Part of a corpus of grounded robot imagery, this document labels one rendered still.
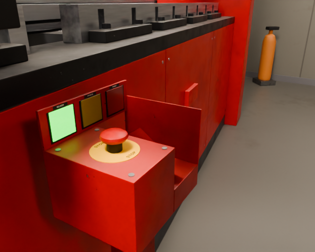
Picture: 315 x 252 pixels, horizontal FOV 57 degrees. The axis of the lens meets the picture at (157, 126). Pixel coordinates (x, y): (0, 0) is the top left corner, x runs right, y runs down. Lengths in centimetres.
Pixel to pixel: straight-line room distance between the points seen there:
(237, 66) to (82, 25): 177
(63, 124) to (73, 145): 3
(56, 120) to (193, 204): 123
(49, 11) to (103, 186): 81
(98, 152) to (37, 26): 71
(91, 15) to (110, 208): 57
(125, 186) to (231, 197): 134
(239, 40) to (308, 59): 189
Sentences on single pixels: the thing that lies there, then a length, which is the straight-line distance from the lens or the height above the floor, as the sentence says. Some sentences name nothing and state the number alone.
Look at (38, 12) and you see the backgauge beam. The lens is 107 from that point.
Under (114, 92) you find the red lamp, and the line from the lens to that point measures 53.
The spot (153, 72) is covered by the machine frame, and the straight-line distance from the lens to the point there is 93.
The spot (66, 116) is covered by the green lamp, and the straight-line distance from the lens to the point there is 45.
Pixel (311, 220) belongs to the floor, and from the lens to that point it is 166.
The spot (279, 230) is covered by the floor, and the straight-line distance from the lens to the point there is 154.
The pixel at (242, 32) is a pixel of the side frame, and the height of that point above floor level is 76.
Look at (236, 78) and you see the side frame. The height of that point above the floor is 41.
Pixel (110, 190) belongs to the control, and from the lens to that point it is 38.
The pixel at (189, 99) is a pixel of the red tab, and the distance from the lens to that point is 128.
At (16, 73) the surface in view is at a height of 88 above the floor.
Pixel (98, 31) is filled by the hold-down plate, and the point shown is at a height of 90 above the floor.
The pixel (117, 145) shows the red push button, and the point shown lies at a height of 79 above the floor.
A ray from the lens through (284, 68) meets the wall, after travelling 423.
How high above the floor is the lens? 97
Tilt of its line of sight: 23 degrees down
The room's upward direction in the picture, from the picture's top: straight up
